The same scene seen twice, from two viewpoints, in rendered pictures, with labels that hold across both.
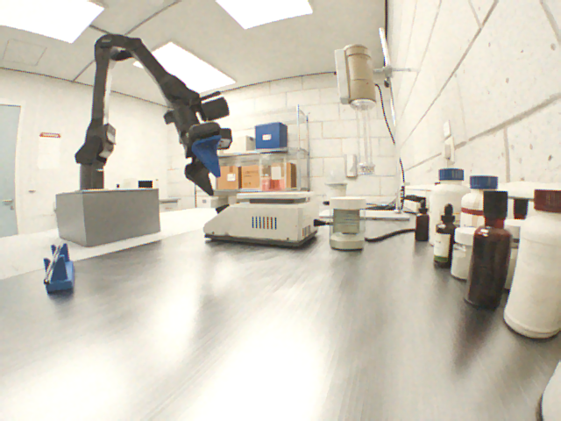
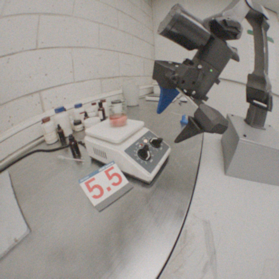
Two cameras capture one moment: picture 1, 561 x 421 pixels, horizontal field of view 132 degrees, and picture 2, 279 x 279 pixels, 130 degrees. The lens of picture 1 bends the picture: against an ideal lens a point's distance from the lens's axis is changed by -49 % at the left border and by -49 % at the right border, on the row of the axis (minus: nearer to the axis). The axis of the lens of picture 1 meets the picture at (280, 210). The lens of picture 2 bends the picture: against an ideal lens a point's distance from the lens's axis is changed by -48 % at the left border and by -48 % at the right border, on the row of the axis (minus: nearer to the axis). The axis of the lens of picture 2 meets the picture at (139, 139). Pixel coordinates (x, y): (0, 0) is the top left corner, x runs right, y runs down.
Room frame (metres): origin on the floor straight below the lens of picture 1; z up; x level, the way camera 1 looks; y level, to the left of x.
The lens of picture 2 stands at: (0.74, 0.11, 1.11)
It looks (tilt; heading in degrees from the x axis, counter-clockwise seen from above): 28 degrees down; 189
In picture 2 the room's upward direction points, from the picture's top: 2 degrees counter-clockwise
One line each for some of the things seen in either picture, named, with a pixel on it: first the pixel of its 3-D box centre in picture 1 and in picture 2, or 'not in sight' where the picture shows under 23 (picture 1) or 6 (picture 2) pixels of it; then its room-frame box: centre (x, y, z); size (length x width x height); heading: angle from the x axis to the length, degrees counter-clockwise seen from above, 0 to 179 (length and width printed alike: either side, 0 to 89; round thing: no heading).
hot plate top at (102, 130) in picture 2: (278, 195); (114, 127); (0.46, 0.00, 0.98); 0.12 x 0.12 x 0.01; 67
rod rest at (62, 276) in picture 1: (59, 263); (190, 120); (0.20, 0.27, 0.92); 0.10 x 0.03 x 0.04; 46
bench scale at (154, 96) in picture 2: not in sight; (161, 97); (-0.42, 0.15, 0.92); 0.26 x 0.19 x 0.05; 72
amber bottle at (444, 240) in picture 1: (446, 233); (86, 119); (0.25, -0.21, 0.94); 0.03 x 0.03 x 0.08
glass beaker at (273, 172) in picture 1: (271, 173); (117, 112); (0.45, 0.02, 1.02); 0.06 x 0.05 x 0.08; 45
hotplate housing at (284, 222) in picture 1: (266, 217); (123, 143); (0.47, 0.03, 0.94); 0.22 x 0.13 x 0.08; 67
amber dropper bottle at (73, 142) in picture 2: not in sight; (73, 144); (0.47, -0.14, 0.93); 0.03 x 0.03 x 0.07
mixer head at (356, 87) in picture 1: (354, 77); not in sight; (0.79, -0.27, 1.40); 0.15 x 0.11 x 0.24; 69
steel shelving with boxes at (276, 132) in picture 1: (248, 192); not in sight; (2.96, 0.38, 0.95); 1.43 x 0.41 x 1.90; 69
